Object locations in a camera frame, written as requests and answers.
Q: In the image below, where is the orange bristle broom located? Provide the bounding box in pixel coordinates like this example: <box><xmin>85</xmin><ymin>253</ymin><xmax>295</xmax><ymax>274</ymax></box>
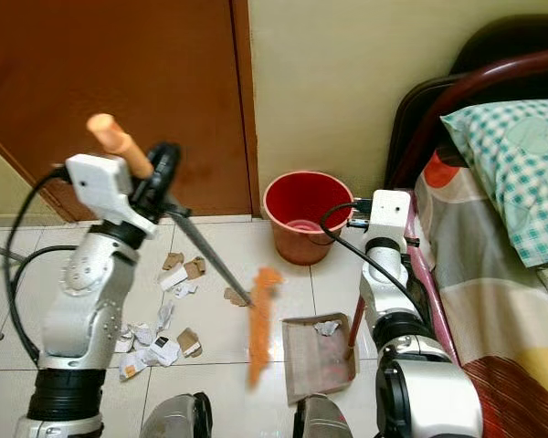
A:
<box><xmin>86</xmin><ymin>111</ymin><xmax>285</xmax><ymax>391</ymax></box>

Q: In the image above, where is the brown dustpan with red handle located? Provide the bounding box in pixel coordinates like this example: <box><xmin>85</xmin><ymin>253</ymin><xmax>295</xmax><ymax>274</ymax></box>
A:
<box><xmin>280</xmin><ymin>294</ymin><xmax>367</xmax><ymax>406</ymax></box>

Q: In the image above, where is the red plastic bucket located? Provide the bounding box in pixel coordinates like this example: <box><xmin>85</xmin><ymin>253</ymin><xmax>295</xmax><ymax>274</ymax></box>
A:
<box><xmin>261</xmin><ymin>170</ymin><xmax>355</xmax><ymax>267</ymax></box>

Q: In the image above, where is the brown wooden door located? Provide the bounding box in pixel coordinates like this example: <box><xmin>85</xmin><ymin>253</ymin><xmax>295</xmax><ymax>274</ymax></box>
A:
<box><xmin>0</xmin><ymin>0</ymin><xmax>258</xmax><ymax>224</ymax></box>

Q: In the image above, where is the crumpled white paper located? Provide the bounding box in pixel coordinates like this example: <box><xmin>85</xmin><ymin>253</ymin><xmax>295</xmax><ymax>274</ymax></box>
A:
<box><xmin>314</xmin><ymin>320</ymin><xmax>343</xmax><ymax>338</ymax></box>

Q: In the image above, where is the dark red bed headboard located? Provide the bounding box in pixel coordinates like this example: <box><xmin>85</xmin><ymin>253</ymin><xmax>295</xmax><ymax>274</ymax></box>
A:
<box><xmin>385</xmin><ymin>13</ymin><xmax>548</xmax><ymax>194</ymax></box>

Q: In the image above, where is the teal checked pillow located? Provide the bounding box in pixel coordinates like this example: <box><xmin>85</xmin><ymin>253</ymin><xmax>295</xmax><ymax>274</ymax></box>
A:
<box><xmin>440</xmin><ymin>97</ymin><xmax>548</xmax><ymax>269</ymax></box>

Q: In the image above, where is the yellowish paper scrap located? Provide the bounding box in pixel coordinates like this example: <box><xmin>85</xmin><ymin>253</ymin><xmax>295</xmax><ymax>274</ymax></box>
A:
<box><xmin>119</xmin><ymin>354</ymin><xmax>153</xmax><ymax>382</ymax></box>

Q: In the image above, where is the silver left robot leg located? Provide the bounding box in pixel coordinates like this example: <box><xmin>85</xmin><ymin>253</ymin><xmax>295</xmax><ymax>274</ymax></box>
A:
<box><xmin>138</xmin><ymin>391</ymin><xmax>215</xmax><ymax>438</ymax></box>

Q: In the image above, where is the silver robot leg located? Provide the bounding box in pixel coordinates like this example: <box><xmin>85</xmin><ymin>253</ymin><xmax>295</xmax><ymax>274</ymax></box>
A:
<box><xmin>291</xmin><ymin>393</ymin><xmax>359</xmax><ymax>438</ymax></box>
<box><xmin>138</xmin><ymin>391</ymin><xmax>215</xmax><ymax>438</ymax></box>

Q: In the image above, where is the silver right robot leg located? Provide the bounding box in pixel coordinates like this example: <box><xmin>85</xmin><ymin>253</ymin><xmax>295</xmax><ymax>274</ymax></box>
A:
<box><xmin>291</xmin><ymin>393</ymin><xmax>359</xmax><ymax>438</ymax></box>

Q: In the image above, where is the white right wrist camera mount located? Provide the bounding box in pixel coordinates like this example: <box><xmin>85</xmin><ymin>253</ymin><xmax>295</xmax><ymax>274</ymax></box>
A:
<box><xmin>369</xmin><ymin>188</ymin><xmax>415</xmax><ymax>246</ymax></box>

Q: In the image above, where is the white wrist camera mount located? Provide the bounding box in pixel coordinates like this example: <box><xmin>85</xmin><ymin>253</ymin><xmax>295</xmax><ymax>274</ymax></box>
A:
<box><xmin>369</xmin><ymin>188</ymin><xmax>415</xmax><ymax>246</ymax></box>
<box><xmin>65</xmin><ymin>152</ymin><xmax>157</xmax><ymax>237</ymax></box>

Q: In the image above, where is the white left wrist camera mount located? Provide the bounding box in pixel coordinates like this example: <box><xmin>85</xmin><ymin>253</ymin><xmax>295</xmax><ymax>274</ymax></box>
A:
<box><xmin>65</xmin><ymin>152</ymin><xmax>157</xmax><ymax>237</ymax></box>

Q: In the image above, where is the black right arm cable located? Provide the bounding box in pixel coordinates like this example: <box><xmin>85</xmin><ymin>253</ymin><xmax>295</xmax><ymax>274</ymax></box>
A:
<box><xmin>320</xmin><ymin>201</ymin><xmax>430</xmax><ymax>316</ymax></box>

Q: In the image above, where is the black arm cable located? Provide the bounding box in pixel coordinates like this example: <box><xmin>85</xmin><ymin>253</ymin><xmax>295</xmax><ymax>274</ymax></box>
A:
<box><xmin>320</xmin><ymin>201</ymin><xmax>430</xmax><ymax>316</ymax></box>
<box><xmin>3</xmin><ymin>164</ymin><xmax>72</xmax><ymax>368</ymax></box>

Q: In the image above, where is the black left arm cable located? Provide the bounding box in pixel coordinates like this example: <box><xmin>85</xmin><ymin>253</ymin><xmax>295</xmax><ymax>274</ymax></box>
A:
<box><xmin>3</xmin><ymin>164</ymin><xmax>72</xmax><ymax>368</ymax></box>

